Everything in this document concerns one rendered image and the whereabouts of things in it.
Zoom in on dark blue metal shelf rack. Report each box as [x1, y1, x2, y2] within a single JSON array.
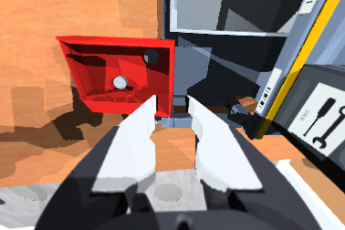
[[154, 0, 345, 141]]

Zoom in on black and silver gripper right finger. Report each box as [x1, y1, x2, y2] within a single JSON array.
[[185, 95, 322, 230]]

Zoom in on grey steel disc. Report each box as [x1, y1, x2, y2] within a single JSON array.
[[144, 48, 159, 65], [113, 76, 128, 89]]

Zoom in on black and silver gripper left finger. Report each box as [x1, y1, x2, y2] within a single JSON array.
[[33, 95, 158, 230]]

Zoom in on red bin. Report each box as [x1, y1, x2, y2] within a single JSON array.
[[55, 36, 175, 117]]

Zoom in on yellow flat bar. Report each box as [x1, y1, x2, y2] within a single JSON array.
[[255, 0, 339, 140]]

